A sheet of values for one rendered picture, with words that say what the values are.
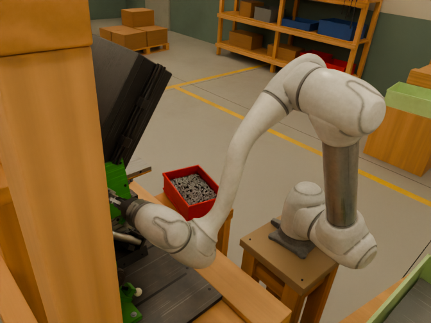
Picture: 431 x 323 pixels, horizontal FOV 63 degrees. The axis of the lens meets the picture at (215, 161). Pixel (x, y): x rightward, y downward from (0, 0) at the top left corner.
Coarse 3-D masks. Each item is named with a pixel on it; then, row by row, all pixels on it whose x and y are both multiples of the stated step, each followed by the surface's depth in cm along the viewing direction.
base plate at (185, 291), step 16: (160, 256) 137; (128, 272) 130; (144, 272) 130; (160, 272) 131; (176, 272) 131; (192, 272) 132; (144, 288) 124; (160, 288) 125; (176, 288) 125; (192, 288) 126; (208, 288) 126; (144, 304) 119; (160, 304) 119; (176, 304) 120; (192, 304) 120; (208, 304) 120; (144, 320) 114; (160, 320) 114; (176, 320) 114; (192, 320) 116
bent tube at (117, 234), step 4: (108, 188) 121; (112, 192) 122; (116, 232) 128; (116, 236) 127; (120, 236) 128; (124, 236) 130; (128, 236) 131; (132, 236) 132; (120, 240) 129; (124, 240) 130; (128, 240) 131; (132, 240) 132; (136, 240) 133; (140, 240) 135; (136, 244) 134
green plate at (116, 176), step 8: (112, 168) 125; (120, 168) 127; (112, 176) 126; (120, 176) 128; (112, 184) 126; (120, 184) 128; (120, 192) 129; (128, 192) 131; (112, 208) 128; (112, 216) 129
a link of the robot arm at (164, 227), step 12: (156, 204) 98; (144, 216) 95; (156, 216) 93; (168, 216) 92; (180, 216) 94; (144, 228) 94; (156, 228) 91; (168, 228) 90; (180, 228) 91; (156, 240) 91; (168, 240) 90; (180, 240) 91; (168, 252) 100
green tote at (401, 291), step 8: (424, 264) 137; (416, 272) 133; (424, 272) 142; (408, 280) 127; (416, 280) 144; (400, 288) 124; (408, 288) 137; (392, 296) 121; (400, 296) 131; (384, 304) 118; (392, 304) 126; (376, 312) 115; (384, 312) 121; (368, 320) 112; (376, 320) 117
